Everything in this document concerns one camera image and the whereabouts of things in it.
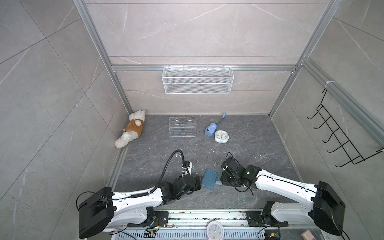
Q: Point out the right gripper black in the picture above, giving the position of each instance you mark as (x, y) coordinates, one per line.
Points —
(223, 181)

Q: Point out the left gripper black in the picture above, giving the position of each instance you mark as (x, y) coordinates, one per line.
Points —
(195, 182)

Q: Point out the blue leather card holder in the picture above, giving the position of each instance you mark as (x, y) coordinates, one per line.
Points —
(210, 179)

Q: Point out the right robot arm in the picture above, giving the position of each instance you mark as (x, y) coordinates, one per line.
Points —
(318, 204)

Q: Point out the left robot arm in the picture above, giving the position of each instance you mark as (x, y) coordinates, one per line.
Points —
(108, 209)

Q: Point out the small white round clock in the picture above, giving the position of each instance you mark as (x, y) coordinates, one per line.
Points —
(221, 136)

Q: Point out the blue brush tool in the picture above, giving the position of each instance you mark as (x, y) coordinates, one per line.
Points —
(211, 129)

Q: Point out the white clock at front edge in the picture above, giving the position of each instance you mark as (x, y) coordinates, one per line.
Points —
(215, 230)

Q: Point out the clear acrylic organizer tray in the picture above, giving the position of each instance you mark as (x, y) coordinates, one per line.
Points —
(185, 127)

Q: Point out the white teddy bear brown vest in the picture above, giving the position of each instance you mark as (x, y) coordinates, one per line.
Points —
(133, 130)

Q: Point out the pink block at front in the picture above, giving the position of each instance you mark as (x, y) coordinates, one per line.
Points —
(307, 235)

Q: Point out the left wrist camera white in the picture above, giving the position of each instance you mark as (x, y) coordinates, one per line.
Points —
(187, 169)

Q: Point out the aluminium front rail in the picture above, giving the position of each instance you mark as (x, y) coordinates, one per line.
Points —
(192, 225)

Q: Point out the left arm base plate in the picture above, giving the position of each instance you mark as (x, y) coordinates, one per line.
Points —
(155, 219)

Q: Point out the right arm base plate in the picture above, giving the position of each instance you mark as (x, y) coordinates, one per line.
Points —
(264, 218)

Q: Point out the white wire mesh basket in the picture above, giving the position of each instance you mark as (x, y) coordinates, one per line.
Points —
(197, 80)

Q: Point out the black wire hook rack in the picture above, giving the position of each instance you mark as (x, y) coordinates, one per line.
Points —
(344, 143)

